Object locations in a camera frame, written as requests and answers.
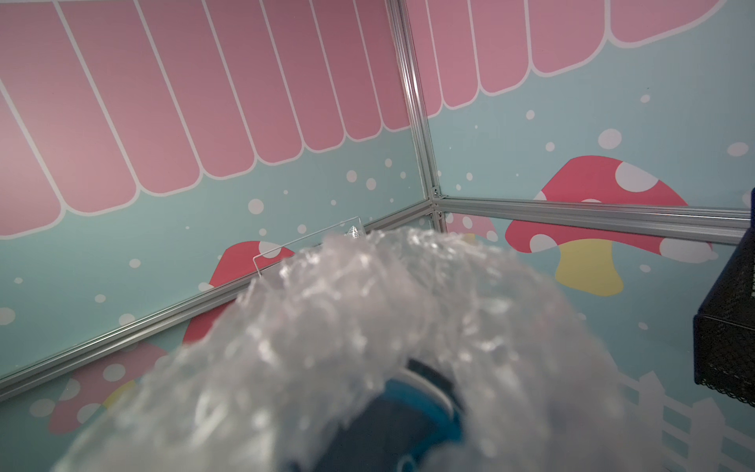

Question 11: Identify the clear bubble wrap sheet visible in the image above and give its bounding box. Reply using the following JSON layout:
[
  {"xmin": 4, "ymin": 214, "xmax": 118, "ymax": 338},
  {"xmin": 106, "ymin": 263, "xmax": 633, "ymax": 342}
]
[{"xmin": 56, "ymin": 228, "xmax": 663, "ymax": 471}]

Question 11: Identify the black wire mesh basket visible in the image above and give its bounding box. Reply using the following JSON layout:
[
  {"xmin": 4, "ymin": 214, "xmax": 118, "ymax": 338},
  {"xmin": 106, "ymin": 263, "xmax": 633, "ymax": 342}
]
[{"xmin": 693, "ymin": 216, "xmax": 754, "ymax": 406}]

